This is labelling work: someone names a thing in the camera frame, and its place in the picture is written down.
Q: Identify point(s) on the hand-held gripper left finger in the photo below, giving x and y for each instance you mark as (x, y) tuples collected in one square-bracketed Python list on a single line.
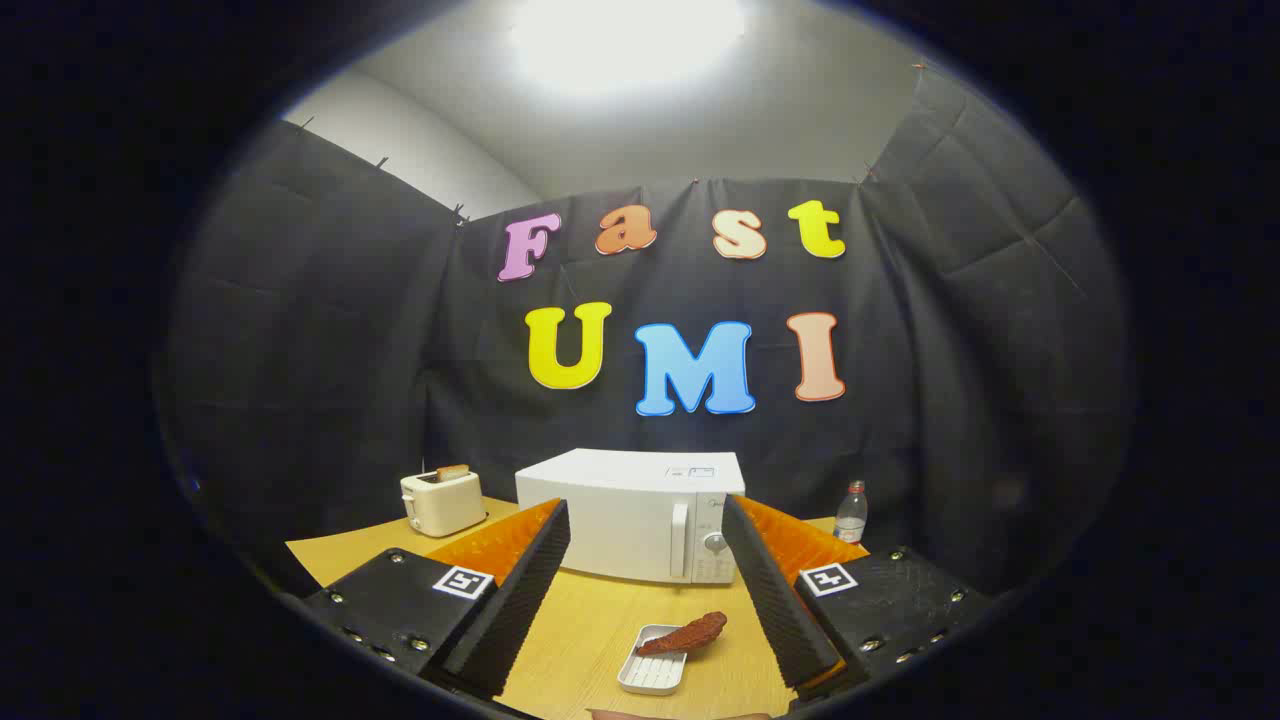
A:
[(520, 600)]

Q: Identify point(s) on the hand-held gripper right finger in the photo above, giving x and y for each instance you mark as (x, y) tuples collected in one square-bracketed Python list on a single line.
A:
[(775, 600)]

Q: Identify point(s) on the reddish brown meat piece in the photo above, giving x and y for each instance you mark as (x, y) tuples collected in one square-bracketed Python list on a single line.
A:
[(690, 633)]

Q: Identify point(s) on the white toaster oven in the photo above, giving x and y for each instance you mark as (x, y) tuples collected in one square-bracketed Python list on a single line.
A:
[(610, 520)]

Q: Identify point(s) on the cream toaster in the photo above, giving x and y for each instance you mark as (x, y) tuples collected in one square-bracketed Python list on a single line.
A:
[(445, 505)]

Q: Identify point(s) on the clear plastic bottle red label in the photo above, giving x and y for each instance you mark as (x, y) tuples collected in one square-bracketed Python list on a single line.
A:
[(850, 520)]

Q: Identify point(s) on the toast slice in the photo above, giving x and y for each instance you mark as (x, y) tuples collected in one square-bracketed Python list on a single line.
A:
[(453, 472)]

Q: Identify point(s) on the small white ridged tray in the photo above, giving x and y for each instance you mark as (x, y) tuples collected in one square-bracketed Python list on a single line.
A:
[(650, 675)]

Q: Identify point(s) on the black backdrop cloth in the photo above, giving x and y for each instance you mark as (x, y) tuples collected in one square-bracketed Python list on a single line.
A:
[(350, 350)]

